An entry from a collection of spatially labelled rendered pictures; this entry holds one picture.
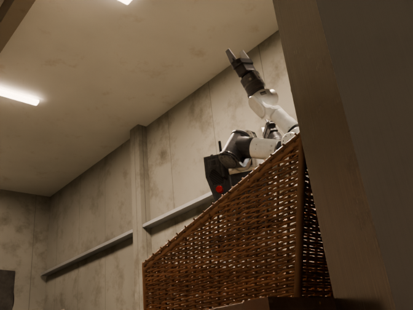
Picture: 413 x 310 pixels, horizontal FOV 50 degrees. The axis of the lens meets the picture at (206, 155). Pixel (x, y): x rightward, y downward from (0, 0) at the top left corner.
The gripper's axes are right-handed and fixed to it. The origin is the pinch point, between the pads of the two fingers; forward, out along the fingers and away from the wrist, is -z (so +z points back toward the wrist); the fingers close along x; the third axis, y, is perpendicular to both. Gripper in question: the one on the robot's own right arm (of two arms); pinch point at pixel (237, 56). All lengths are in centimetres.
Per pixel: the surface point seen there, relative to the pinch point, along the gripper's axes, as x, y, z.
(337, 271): -114, 58, 82
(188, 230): -101, 25, 66
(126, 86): 361, -408, -260
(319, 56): -103, 66, 55
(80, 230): 428, -807, -132
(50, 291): 393, -972, -47
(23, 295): 342, -1002, -66
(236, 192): -100, 40, 65
